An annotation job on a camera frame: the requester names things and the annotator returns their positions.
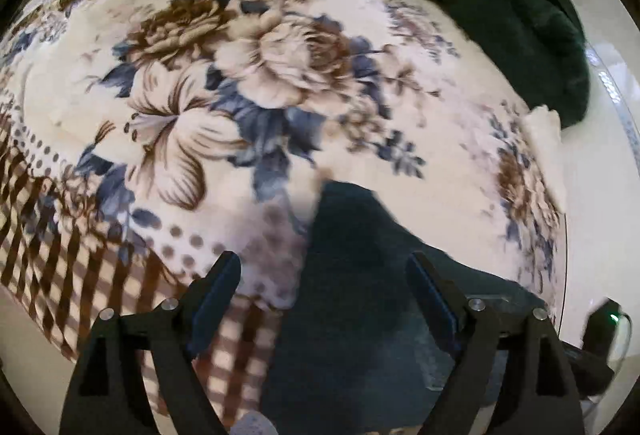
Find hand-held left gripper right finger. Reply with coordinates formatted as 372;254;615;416
406;252;586;435

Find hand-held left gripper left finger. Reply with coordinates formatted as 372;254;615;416
59;251;242;435

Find dark blue jeans pants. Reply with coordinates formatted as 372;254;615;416
260;180;548;435

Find floral checkered bed blanket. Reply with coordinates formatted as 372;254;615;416
0;0;568;422

